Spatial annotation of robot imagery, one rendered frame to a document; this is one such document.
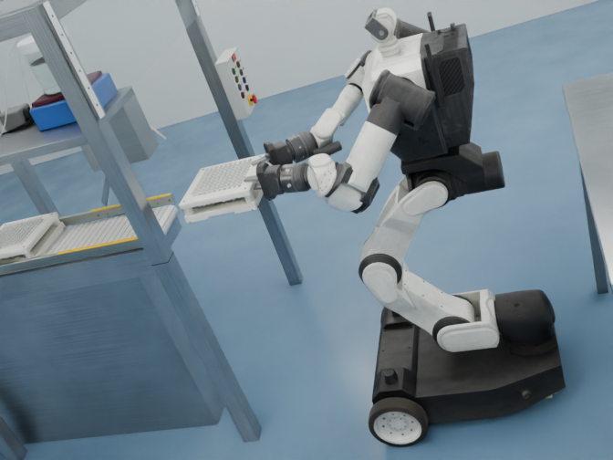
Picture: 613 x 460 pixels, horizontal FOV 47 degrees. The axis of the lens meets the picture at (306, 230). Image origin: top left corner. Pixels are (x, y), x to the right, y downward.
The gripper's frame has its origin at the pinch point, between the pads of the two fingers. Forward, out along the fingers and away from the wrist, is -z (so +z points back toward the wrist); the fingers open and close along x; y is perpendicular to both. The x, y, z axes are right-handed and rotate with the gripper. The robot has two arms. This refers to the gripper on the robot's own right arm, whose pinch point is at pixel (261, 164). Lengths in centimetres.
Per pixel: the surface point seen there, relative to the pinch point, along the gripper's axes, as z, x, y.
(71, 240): -68, 13, 36
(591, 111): 93, 9, -44
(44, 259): -78, 10, 24
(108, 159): -43.3, -23.6, -4.1
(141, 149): -32.5, -13.6, 21.3
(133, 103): -28.5, -27.2, 26.9
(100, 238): -58, 12, 26
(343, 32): 159, 67, 321
